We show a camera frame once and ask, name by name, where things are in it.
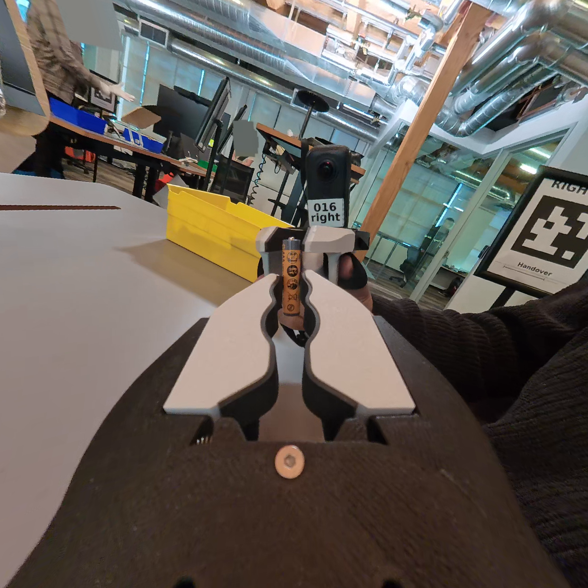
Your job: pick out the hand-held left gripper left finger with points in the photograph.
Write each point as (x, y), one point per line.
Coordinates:
(230, 363)

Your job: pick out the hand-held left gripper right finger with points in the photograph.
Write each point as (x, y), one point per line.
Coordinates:
(363, 354)

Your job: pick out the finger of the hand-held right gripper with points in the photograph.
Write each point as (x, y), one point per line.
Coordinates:
(326, 243)
(274, 248)

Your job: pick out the orange battery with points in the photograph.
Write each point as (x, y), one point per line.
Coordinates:
(292, 285)

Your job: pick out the person's right forearm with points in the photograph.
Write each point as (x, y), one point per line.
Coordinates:
(478, 349)

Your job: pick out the person's right hand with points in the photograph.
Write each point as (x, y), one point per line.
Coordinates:
(356, 285)

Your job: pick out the yellow storage bin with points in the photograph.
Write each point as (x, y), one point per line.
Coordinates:
(220, 225)

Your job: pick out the wooden top standing desk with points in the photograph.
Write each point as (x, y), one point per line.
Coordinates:
(276, 133)

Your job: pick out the black monitor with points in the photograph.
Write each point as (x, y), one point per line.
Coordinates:
(216, 110)

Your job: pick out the long wooden desk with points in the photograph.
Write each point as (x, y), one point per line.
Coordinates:
(175, 158)

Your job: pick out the black white marker sign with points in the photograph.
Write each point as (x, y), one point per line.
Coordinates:
(542, 230)

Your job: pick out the blue parts tray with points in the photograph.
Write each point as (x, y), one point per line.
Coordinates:
(83, 115)

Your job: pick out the silver ventilation duct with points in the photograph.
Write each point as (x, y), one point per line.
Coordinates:
(276, 37)
(514, 64)

